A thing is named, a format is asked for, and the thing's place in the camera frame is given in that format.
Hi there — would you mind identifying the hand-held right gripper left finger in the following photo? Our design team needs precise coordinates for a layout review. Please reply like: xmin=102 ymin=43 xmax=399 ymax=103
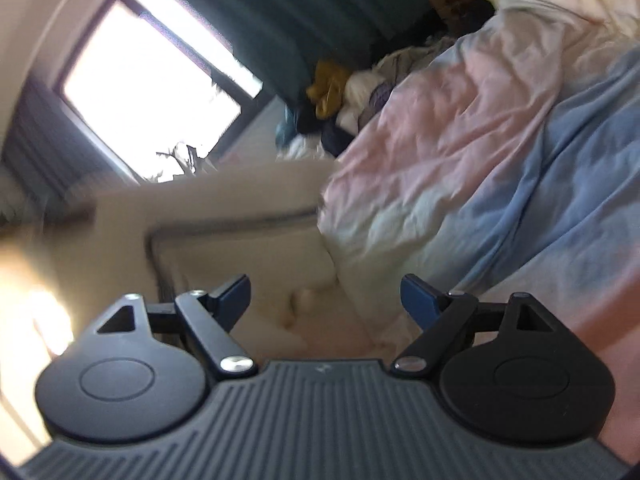
xmin=95 ymin=274 xmax=258 ymax=382

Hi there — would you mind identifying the dark pleated curtain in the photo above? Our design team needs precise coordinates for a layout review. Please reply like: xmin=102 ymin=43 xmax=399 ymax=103
xmin=0 ymin=77 xmax=103 ymax=226

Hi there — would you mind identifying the bright window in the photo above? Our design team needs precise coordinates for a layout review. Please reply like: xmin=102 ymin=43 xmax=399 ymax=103
xmin=59 ymin=0 xmax=266 ymax=187

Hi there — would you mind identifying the yellow cloth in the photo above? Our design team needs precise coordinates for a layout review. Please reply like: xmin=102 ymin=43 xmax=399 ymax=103
xmin=306 ymin=59 xmax=351 ymax=122

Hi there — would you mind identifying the pile of mixed clothes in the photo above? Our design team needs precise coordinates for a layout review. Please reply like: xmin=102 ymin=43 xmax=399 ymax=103
xmin=276 ymin=42 xmax=453 ymax=162

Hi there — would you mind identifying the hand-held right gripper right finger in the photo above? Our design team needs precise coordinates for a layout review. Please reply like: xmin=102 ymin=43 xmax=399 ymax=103
xmin=392 ymin=273 xmax=556 ymax=377

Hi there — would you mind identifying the cream mattress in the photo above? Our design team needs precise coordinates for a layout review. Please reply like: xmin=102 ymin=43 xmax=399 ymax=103
xmin=92 ymin=159 xmax=386 ymax=366

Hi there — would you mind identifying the teal curtain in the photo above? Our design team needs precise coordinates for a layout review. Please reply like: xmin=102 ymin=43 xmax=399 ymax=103
xmin=122 ymin=0 xmax=453 ymax=111

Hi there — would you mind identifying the pink and blue duvet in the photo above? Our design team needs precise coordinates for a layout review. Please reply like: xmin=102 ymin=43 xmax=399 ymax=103
xmin=317 ymin=7 xmax=640 ymax=463

